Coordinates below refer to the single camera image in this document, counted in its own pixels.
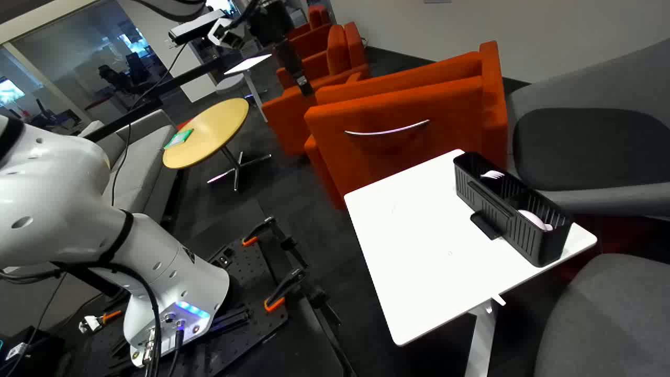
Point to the black plastic mesh basket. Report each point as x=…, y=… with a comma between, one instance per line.
x=494, y=209

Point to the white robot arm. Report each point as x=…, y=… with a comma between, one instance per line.
x=53, y=209

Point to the white object in basket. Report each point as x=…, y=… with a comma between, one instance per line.
x=537, y=221

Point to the orange black clamp upper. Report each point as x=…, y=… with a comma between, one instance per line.
x=266, y=226

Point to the orange black clamp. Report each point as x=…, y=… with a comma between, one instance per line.
x=266, y=226
x=290, y=285

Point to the large orange armchair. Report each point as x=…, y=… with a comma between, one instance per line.
x=369, y=128

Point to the small orange armchair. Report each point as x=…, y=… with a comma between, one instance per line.
x=285, y=115

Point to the orange black clamp lower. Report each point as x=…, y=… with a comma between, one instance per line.
x=290, y=285

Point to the white side table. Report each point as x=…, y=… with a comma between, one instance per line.
x=432, y=265

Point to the far orange armchair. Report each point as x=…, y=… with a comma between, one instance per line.
x=328, y=49

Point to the round yellow wooden table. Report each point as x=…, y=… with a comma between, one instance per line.
x=213, y=130

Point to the small white tablet table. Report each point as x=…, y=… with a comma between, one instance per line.
x=244, y=67

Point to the green card on table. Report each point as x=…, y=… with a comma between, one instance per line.
x=178, y=139

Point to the grey sofa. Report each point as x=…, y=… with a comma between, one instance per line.
x=138, y=178

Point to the grey lounge chair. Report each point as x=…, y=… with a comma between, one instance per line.
x=597, y=139

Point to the grey chair lower right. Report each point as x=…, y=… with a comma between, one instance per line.
x=610, y=320

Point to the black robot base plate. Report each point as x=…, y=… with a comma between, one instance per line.
x=244, y=307

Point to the black camera on stand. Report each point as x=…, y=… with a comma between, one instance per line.
x=210, y=25

